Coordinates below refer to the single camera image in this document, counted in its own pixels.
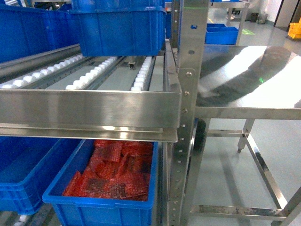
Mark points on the yellow mop bucket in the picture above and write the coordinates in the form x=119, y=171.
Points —
x=294, y=31

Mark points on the empty blue bin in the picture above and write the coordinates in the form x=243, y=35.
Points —
x=27, y=166

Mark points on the blue bin on side table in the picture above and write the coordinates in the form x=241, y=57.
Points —
x=221, y=34

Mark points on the blue bin on upper shelf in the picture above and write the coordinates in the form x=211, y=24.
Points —
x=133, y=32

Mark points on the steel side table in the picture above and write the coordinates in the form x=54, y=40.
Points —
x=251, y=83

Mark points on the steel flow rack shelf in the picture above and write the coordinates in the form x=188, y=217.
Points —
x=171, y=116

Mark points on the red bubble wrap bags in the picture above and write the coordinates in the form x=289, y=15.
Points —
x=116, y=170

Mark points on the blue bin with red bags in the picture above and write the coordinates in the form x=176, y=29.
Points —
x=82, y=211

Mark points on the large blue bin upper left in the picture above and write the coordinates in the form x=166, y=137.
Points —
x=29, y=31

